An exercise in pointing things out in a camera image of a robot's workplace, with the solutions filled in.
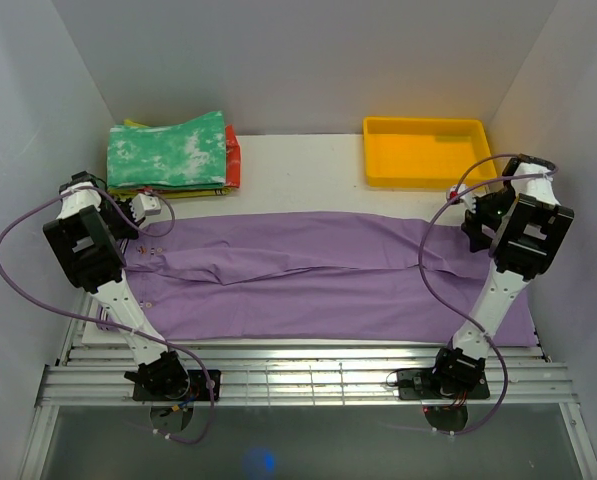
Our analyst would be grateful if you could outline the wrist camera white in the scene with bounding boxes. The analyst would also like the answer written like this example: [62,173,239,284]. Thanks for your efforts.
[446,184,477,213]
[129,193,162,223]

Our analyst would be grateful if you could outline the aluminium rail frame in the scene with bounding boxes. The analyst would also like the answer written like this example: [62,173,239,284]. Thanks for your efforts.
[35,289,579,411]

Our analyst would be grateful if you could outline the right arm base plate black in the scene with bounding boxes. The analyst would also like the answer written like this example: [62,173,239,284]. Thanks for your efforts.
[396,368,490,401]

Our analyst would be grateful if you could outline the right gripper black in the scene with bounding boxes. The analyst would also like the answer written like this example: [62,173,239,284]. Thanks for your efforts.
[461,184,517,253]

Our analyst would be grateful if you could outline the red folded trousers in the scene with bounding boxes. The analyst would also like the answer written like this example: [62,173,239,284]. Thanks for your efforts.
[225,124,241,189]

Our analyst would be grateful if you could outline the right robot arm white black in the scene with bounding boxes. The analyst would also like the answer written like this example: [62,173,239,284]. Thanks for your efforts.
[429,154,574,400]

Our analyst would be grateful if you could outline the yellow plastic tray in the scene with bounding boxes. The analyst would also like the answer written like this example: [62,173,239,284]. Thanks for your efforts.
[362,116,497,190]

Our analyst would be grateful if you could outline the green white folded trousers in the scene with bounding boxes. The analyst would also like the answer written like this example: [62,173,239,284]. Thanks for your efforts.
[105,110,229,189]

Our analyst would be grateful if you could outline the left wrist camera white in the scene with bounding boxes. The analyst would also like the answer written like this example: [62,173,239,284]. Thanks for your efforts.
[129,193,162,223]

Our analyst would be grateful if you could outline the yellow folded trousers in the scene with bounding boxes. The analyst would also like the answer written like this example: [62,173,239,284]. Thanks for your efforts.
[108,117,235,200]

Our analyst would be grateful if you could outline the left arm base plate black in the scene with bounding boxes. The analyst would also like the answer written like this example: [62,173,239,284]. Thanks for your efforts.
[131,369,222,403]

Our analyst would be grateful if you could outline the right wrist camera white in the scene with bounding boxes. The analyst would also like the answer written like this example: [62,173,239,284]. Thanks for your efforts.
[446,184,477,213]

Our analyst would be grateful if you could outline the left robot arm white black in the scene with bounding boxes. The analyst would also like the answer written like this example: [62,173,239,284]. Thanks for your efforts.
[43,171,191,400]

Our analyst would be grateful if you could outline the purple trousers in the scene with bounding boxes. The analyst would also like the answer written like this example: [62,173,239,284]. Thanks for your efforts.
[95,211,537,348]

